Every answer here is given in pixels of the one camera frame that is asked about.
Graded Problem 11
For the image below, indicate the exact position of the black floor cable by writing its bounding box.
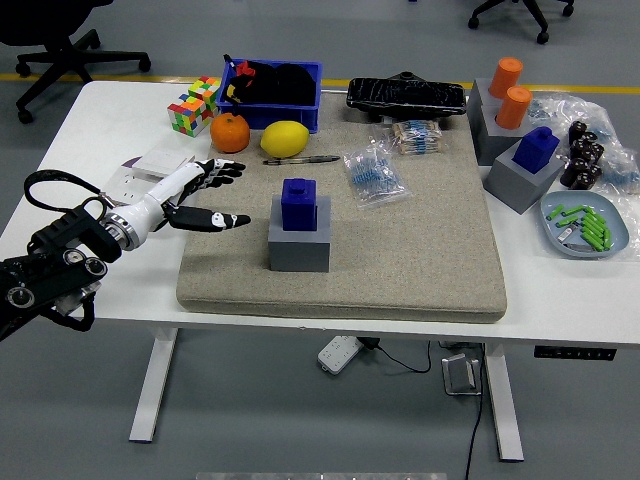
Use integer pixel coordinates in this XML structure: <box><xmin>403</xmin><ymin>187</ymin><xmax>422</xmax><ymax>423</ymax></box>
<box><xmin>463</xmin><ymin>344</ymin><xmax>489</xmax><ymax>480</ymax></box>

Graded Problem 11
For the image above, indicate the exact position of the small colourful puzzle cube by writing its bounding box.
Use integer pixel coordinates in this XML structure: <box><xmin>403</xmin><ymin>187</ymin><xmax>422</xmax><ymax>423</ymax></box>
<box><xmin>187</xmin><ymin>75</ymin><xmax>222</xmax><ymax>109</ymax></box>

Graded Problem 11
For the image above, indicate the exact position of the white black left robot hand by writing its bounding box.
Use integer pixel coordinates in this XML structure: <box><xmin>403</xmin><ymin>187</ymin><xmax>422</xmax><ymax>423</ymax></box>
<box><xmin>127</xmin><ymin>158</ymin><xmax>252</xmax><ymax>239</ymax></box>

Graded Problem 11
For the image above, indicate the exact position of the black office chair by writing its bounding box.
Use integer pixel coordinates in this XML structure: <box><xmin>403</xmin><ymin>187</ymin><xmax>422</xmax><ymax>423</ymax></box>
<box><xmin>467</xmin><ymin>0</ymin><xmax>576</xmax><ymax>45</ymax></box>
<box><xmin>0</xmin><ymin>0</ymin><xmax>152</xmax><ymax>125</ymax></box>

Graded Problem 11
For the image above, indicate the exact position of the white table leg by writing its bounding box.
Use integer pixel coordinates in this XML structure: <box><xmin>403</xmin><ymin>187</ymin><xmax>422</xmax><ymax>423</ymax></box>
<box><xmin>128</xmin><ymin>327</ymin><xmax>179</xmax><ymax>444</ymax></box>
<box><xmin>482</xmin><ymin>344</ymin><xmax>525</xmax><ymax>462</ymax></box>

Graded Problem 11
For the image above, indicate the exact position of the white power strip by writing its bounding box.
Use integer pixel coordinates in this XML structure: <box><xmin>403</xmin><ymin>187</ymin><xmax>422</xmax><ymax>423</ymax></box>
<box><xmin>317</xmin><ymin>334</ymin><xmax>365</xmax><ymax>375</ymax></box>

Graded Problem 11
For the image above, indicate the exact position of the blue square seal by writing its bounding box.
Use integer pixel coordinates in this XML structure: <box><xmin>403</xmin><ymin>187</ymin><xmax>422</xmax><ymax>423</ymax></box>
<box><xmin>511</xmin><ymin>126</ymin><xmax>560</xmax><ymax>175</ymax></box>
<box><xmin>280</xmin><ymin>178</ymin><xmax>319</xmax><ymax>232</ymax></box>

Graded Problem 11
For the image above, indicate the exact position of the crumpled clear plastic bag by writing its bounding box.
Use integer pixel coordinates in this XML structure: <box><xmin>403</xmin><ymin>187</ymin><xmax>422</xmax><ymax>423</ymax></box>
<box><xmin>597</xmin><ymin>144</ymin><xmax>640</xmax><ymax>197</ymax></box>
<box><xmin>524</xmin><ymin>92</ymin><xmax>619</xmax><ymax>151</ymax></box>

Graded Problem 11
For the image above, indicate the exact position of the black silver pen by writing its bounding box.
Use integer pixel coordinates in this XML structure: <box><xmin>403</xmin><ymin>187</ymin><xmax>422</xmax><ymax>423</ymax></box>
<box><xmin>262</xmin><ymin>154</ymin><xmax>342</xmax><ymax>166</ymax></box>

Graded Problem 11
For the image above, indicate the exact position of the orange cylinder seal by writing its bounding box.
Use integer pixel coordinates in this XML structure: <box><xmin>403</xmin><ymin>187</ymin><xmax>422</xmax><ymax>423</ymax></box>
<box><xmin>494</xmin><ymin>85</ymin><xmax>534</xmax><ymax>131</ymax></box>
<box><xmin>488</xmin><ymin>56</ymin><xmax>525</xmax><ymax>100</ymax></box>

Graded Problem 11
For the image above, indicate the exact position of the large colourful puzzle cube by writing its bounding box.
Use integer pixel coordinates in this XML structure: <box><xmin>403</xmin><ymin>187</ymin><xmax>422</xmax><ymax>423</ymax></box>
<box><xmin>166</xmin><ymin>94</ymin><xmax>216</xmax><ymax>138</ymax></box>

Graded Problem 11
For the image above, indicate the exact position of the blue-grey shallow tray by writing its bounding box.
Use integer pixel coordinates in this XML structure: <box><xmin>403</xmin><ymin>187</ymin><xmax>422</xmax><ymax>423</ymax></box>
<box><xmin>538</xmin><ymin>191</ymin><xmax>630</xmax><ymax>260</ymax></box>

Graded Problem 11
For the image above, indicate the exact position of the silver metal stand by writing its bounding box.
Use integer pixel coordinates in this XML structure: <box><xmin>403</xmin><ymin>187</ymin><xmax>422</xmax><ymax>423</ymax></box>
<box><xmin>440</xmin><ymin>352</ymin><xmax>484</xmax><ymax>397</ymax></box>

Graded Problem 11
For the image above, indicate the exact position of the black rear-view mirror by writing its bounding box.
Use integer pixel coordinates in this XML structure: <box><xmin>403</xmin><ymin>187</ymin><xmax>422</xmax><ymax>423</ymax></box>
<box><xmin>346</xmin><ymin>71</ymin><xmax>467</xmax><ymax>123</ymax></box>

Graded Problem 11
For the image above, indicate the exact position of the clear bag of blue resistors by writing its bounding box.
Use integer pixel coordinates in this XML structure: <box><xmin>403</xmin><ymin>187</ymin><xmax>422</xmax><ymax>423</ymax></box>
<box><xmin>341</xmin><ymin>139</ymin><xmax>414</xmax><ymax>211</ymax></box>

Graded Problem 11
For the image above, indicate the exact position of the black table control panel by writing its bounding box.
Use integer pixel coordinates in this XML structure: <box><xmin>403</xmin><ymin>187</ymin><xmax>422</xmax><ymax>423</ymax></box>
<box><xmin>533</xmin><ymin>345</ymin><xmax>617</xmax><ymax>361</ymax></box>

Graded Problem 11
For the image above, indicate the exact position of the yellow lemon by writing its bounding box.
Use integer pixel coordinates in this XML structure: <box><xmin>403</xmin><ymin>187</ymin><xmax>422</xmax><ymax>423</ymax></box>
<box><xmin>259</xmin><ymin>120</ymin><xmax>311</xmax><ymax>159</ymax></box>

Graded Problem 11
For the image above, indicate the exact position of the taped resistor bundle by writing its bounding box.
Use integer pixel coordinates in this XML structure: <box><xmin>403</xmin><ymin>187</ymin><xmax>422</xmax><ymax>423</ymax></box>
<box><xmin>372</xmin><ymin>119</ymin><xmax>445</xmax><ymax>157</ymax></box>

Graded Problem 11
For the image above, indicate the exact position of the black plug with cord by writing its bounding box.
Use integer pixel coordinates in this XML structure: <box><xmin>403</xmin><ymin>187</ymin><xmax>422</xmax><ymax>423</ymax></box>
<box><xmin>357</xmin><ymin>337</ymin><xmax>432</xmax><ymax>374</ymax></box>

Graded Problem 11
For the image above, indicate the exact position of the white wall switch plate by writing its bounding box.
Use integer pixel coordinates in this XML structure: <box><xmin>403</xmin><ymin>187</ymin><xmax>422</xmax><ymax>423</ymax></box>
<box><xmin>134</xmin><ymin>148</ymin><xmax>196</xmax><ymax>177</ymax></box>

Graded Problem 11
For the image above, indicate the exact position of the grey cube seal holder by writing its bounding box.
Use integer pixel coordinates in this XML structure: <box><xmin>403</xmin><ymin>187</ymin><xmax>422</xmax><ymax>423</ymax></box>
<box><xmin>474</xmin><ymin>102</ymin><xmax>535</xmax><ymax>167</ymax></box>
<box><xmin>482</xmin><ymin>137</ymin><xmax>566</xmax><ymax>215</ymax></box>
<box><xmin>267</xmin><ymin>195</ymin><xmax>332</xmax><ymax>274</ymax></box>
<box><xmin>465</xmin><ymin>77</ymin><xmax>507</xmax><ymax>151</ymax></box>

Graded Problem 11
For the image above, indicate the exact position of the grey-brown fabric mat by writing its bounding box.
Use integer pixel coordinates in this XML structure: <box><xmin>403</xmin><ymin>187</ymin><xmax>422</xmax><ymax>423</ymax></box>
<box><xmin>175</xmin><ymin>92</ymin><xmax>508</xmax><ymax>324</ymax></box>

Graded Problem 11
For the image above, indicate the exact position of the white wall socket plate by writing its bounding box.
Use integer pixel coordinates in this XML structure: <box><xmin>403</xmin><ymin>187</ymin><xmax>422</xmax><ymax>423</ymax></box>
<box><xmin>98</xmin><ymin>167</ymin><xmax>166</xmax><ymax>207</ymax></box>

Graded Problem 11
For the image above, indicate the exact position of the orange fruit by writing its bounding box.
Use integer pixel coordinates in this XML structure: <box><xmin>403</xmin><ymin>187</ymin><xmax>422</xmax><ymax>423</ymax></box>
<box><xmin>209</xmin><ymin>112</ymin><xmax>251</xmax><ymax>154</ymax></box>

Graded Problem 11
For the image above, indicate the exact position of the blue plastic bin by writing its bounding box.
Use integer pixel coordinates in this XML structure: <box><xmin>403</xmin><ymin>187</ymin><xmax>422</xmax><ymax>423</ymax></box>
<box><xmin>215</xmin><ymin>59</ymin><xmax>324</xmax><ymax>134</ymax></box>

